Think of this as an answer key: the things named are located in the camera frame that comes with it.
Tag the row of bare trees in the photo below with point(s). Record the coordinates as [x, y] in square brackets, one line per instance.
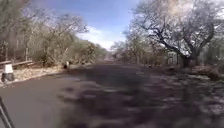
[140, 50]
[43, 40]

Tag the grey asphalt road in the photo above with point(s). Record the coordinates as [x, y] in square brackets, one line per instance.
[100, 100]

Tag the large bare tree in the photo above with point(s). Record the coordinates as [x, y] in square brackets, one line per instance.
[186, 36]

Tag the pale dry verge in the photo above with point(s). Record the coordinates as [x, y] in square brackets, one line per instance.
[31, 71]

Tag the low wooden railing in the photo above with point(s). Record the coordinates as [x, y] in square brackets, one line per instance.
[16, 63]

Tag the black and white bollard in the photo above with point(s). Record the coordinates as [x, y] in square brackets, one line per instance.
[8, 72]

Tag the small black and white post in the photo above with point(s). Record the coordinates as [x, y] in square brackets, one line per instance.
[67, 65]

